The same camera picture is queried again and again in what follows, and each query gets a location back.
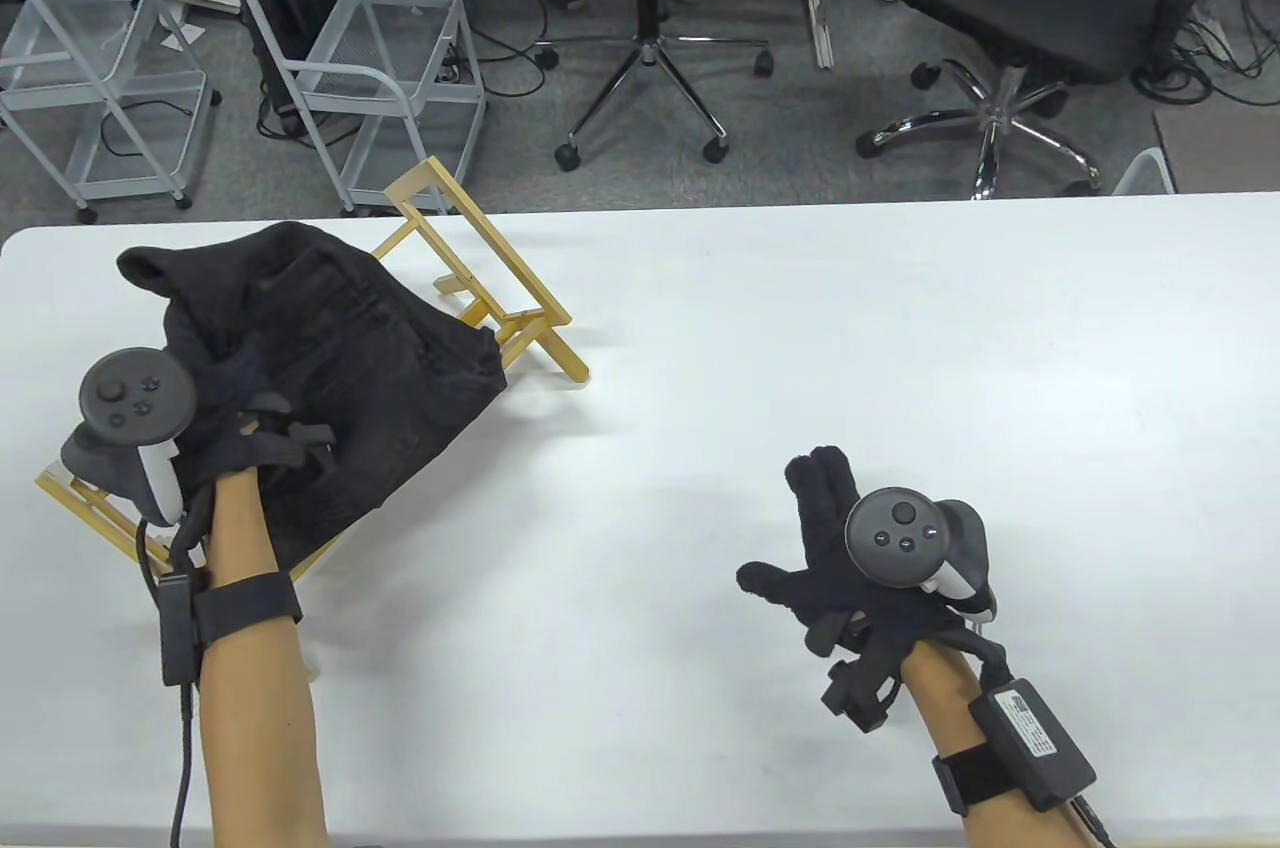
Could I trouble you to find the person's left hand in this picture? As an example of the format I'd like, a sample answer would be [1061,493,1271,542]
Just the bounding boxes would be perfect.
[180,338,336,499]

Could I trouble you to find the person's right hand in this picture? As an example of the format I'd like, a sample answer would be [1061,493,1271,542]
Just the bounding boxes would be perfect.
[737,446,1006,739]

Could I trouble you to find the black trousers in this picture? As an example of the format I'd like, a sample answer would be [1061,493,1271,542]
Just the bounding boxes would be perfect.
[117,221,508,574]

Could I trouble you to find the wooden book rack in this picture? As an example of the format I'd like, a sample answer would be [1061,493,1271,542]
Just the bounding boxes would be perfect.
[33,155,591,581]

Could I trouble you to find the person's right forearm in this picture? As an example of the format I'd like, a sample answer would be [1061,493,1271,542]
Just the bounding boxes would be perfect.
[900,638,1086,848]

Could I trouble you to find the person's left forearm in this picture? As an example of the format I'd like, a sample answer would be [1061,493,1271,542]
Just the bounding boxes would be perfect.
[200,468,331,848]

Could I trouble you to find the grey round handheld controller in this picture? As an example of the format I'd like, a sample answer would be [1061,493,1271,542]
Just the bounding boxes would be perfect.
[845,486,998,624]
[60,348,198,526]

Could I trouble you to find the black wrist sensor box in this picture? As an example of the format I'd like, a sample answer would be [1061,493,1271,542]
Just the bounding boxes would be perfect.
[158,571,201,686]
[968,678,1098,811]

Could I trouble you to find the white metal trolley cart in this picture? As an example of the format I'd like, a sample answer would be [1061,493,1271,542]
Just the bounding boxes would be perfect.
[242,0,488,217]
[0,0,221,224]

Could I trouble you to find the white plastic object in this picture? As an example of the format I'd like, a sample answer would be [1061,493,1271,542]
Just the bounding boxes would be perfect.
[1112,146,1178,196]

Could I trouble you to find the brown board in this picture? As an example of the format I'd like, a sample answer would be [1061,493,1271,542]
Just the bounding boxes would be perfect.
[1153,106,1280,194]

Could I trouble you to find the black wrist strap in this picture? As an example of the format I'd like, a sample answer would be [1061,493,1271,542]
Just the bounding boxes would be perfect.
[932,748,1011,819]
[190,573,304,646]

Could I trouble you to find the black sensor cable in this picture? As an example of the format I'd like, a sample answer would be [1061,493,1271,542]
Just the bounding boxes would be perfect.
[140,478,216,848]
[1070,793,1116,848]

